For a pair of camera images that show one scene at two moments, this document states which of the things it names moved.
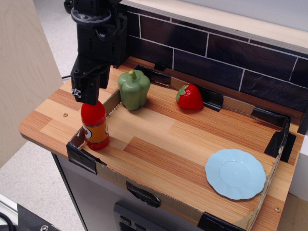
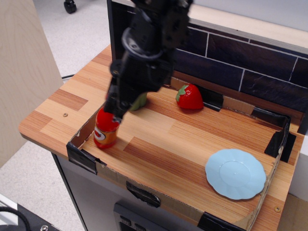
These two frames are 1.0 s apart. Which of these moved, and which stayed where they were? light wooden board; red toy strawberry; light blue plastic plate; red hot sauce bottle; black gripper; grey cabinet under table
Moved: red hot sauce bottle; black gripper
Stayed: light blue plastic plate; red toy strawberry; grey cabinet under table; light wooden board
